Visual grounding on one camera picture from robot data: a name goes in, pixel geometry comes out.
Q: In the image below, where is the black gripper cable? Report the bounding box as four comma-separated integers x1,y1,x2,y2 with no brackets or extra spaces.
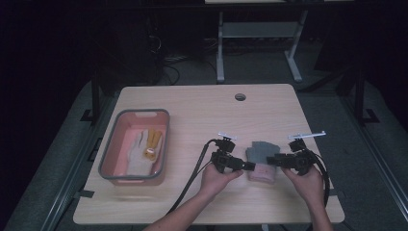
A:
307,149,332,210
166,138,223,216

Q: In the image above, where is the person's left hand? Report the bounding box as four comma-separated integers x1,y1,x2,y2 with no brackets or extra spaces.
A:
198,163,244,201

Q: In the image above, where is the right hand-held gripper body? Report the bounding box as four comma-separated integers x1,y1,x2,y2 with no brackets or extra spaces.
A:
283,130,327,177

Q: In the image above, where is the black metal stand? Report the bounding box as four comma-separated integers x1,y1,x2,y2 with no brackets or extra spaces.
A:
80,71,102,124
352,62,381,127

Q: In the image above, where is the bundle of floor cables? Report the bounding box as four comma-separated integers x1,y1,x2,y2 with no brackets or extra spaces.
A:
150,32,219,86

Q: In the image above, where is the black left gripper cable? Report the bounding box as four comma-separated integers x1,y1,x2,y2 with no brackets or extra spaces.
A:
166,138,223,216

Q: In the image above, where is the aluminium frame rail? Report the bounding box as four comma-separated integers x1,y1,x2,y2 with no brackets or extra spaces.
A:
39,94,115,231
339,94,408,223

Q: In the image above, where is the person's right hand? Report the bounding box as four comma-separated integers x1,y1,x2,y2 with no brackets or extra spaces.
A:
281,166,326,210

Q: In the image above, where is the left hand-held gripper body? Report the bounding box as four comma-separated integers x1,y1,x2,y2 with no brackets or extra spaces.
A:
209,131,241,175

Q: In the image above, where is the white metal desk frame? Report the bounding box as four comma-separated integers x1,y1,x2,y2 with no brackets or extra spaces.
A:
215,9,305,84

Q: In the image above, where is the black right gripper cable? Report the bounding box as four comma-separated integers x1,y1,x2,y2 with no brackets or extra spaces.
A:
307,149,332,210

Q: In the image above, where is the pink basin with grey rim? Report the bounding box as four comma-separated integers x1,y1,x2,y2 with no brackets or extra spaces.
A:
97,108,171,187

